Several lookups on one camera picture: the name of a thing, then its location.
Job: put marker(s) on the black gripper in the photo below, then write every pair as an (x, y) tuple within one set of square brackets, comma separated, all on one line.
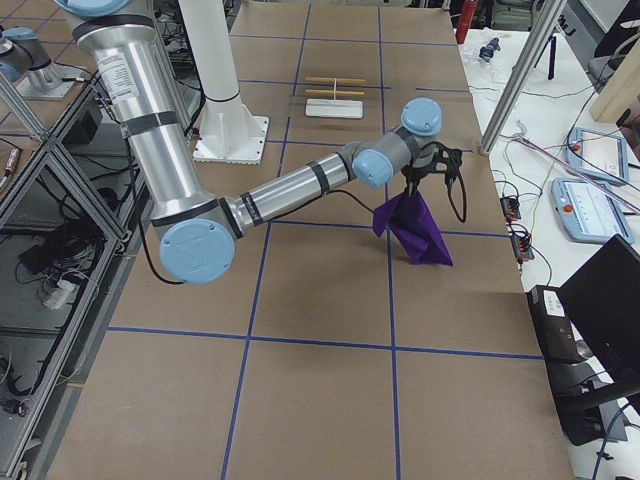
[(414, 176)]

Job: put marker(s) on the purple towel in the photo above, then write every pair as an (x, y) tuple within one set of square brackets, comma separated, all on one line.
[(410, 220)]

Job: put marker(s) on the second robot arm grey blue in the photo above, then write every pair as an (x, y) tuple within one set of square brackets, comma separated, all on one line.
[(25, 62)]

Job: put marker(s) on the wooden towel rack white base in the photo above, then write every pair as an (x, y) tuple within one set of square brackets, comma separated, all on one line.
[(334, 97)]

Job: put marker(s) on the upper orange connector block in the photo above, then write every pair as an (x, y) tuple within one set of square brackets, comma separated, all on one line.
[(510, 206)]

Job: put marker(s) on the orange connector block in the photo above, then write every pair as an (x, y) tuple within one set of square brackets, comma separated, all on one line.
[(521, 244), (510, 206)]

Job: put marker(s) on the lower orange connector block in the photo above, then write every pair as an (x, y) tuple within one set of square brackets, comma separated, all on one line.
[(521, 244)]

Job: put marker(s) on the dark blue small object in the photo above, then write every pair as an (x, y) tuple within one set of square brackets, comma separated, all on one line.
[(487, 52)]

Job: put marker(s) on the black tripod leg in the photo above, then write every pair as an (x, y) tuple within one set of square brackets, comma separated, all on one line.
[(552, 42)]

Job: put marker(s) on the lower teach pendant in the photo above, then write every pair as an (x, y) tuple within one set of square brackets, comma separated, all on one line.
[(586, 213)]

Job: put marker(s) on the teach pendant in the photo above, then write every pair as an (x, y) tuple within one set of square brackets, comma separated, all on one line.
[(586, 213), (600, 156)]

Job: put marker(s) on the upper teach pendant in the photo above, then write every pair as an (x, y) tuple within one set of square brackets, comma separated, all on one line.
[(600, 156)]

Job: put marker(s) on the black computer box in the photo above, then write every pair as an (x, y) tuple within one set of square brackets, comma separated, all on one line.
[(553, 328)]

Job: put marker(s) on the black monitor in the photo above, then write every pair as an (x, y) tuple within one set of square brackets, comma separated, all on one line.
[(602, 301)]

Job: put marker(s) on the wooden box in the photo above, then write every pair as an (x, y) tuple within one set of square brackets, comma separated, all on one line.
[(622, 87)]

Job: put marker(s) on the white power strip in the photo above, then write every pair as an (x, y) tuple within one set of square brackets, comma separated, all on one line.
[(54, 296)]

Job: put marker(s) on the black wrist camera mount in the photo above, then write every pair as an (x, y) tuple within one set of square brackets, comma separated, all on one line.
[(447, 162)]

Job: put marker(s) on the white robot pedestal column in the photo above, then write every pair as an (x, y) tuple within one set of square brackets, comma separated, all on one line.
[(228, 131)]

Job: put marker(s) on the aluminium frame post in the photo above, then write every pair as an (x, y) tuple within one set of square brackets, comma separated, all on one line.
[(541, 30)]

